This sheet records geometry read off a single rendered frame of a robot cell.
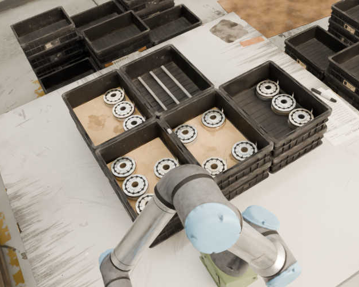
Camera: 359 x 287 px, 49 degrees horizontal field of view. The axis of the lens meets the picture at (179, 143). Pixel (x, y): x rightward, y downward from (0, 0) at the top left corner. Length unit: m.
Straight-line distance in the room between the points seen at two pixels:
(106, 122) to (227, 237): 1.09
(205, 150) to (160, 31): 1.58
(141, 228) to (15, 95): 2.63
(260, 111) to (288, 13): 2.14
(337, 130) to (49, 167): 1.34
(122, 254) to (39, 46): 2.09
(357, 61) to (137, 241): 2.09
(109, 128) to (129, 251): 0.82
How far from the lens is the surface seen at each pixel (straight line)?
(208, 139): 1.69
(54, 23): 3.24
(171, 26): 3.10
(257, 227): 1.28
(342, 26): 3.09
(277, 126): 1.74
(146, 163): 1.65
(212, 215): 0.85
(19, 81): 3.67
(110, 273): 1.19
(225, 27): 2.47
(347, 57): 2.79
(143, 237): 1.08
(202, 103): 1.75
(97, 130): 1.83
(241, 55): 2.27
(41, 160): 1.99
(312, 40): 3.11
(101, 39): 2.93
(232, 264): 1.37
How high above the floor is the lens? 2.15
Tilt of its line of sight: 51 degrees down
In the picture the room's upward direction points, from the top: 10 degrees counter-clockwise
